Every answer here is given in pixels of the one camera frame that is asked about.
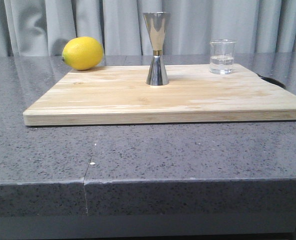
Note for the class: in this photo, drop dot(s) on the steel double jigger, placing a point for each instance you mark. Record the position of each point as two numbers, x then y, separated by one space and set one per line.
156 24

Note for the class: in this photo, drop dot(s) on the small glass beaker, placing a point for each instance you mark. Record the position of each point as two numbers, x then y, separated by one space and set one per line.
222 55

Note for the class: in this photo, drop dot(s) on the grey curtain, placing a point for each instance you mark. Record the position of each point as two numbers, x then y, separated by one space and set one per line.
42 27

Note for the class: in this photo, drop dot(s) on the yellow lemon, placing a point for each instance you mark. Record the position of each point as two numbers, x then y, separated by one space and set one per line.
82 53

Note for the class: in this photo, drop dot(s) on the wooden cutting board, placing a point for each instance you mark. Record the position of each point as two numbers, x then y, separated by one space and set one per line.
120 95

